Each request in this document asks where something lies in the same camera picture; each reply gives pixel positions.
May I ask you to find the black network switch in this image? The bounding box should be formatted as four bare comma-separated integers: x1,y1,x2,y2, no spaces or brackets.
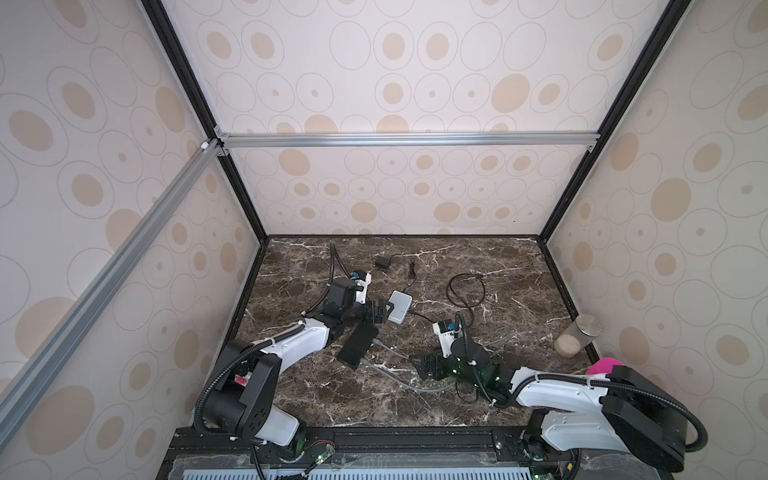
336,324,379,370

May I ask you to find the white rectangular box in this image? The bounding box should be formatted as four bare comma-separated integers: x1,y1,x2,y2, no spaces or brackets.
388,291,413,325

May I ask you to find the black ethernet cable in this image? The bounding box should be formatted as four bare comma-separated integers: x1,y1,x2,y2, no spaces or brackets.
410,272,487,328

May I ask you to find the adapter black cable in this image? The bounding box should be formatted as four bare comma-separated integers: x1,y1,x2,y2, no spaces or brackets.
388,256,419,295

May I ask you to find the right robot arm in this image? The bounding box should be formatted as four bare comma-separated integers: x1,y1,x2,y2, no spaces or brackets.
409,334,709,473

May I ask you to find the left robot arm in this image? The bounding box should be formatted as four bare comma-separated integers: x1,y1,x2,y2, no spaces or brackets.
193,245,394,458

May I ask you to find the black power adapter far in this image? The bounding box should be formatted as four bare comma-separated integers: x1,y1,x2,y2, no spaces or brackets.
374,256,391,270

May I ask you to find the pink silicone funnel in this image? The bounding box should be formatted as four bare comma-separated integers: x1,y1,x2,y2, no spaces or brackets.
586,357,623,375

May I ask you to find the aluminium crossbar back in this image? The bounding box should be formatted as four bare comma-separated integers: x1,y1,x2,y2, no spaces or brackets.
220,131,600,149

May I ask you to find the aluminium crossbar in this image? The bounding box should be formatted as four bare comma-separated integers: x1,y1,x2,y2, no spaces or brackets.
1,138,223,449
220,131,600,149

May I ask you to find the aluminium crossbar left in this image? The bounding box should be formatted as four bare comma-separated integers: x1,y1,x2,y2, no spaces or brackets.
1,138,223,449

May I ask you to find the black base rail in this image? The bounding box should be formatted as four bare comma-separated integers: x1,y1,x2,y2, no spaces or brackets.
157,427,667,479

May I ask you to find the black corner frame post right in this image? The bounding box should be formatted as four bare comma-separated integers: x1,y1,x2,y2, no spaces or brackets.
538,0,693,245

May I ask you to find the black corner frame post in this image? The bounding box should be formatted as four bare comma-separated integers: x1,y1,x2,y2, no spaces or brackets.
140,0,268,242
538,0,693,245

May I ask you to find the black corner frame post left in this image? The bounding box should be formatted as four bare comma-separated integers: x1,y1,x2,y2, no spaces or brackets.
140,0,268,242

